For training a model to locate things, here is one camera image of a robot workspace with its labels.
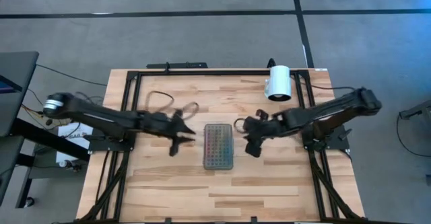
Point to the black lamp clamp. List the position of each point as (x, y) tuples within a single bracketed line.
[(271, 63)]

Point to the black desk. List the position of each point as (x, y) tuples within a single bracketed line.
[(17, 82)]

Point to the white cylindrical lamp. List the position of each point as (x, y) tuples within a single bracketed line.
[(279, 79)]

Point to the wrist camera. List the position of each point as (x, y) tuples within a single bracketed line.
[(177, 113), (262, 114)]

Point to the white printed paper sheet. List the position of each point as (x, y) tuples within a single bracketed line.
[(72, 131)]

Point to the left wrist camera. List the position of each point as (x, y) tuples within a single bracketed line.
[(177, 113)]

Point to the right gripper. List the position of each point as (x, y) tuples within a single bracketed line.
[(262, 128)]

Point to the black power strip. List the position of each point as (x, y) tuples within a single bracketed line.
[(182, 65)]

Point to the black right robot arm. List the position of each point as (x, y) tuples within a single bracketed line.
[(336, 108)]

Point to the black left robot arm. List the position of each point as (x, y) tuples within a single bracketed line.
[(101, 118)]

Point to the black caster wheel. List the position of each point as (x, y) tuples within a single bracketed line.
[(29, 202)]

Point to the black desk leg beam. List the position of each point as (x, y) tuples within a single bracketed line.
[(43, 140)]

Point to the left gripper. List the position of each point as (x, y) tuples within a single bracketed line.
[(161, 124)]

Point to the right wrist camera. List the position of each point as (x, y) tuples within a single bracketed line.
[(262, 114)]

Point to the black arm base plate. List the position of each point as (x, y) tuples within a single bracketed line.
[(336, 145), (111, 146)]

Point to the clear box with grey lid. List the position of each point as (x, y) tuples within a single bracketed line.
[(219, 146)]

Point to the grey stand leg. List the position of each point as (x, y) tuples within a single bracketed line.
[(417, 110)]

